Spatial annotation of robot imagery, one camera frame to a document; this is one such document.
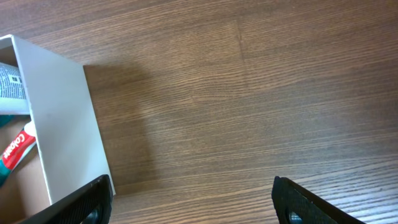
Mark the red green toothpaste tube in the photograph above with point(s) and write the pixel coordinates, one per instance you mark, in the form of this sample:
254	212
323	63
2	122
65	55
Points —
17	150

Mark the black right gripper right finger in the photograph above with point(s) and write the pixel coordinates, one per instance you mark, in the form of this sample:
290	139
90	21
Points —
295	204

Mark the white cardboard box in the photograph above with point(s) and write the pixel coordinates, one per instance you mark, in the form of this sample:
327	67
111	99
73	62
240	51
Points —
69	152

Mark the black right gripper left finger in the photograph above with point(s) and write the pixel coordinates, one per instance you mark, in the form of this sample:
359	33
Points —
90	204

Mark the green white soap bar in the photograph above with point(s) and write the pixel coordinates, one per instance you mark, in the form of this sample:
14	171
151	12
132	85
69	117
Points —
13	96

